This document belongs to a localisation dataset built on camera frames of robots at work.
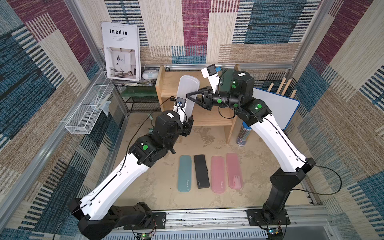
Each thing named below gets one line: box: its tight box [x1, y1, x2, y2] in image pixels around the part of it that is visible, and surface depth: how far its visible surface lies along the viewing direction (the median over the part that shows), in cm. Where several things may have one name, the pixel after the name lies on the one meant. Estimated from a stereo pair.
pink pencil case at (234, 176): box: [226, 152, 244, 190], surface depth 91 cm
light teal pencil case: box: [178, 155, 192, 193], surface depth 90 cm
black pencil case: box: [193, 154, 210, 189], surface depth 89 cm
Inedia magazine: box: [101, 21, 142, 82], surface depth 79 cm
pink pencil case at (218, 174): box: [211, 155, 226, 194], surface depth 92 cm
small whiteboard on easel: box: [252, 87, 300, 130], surface depth 92 cm
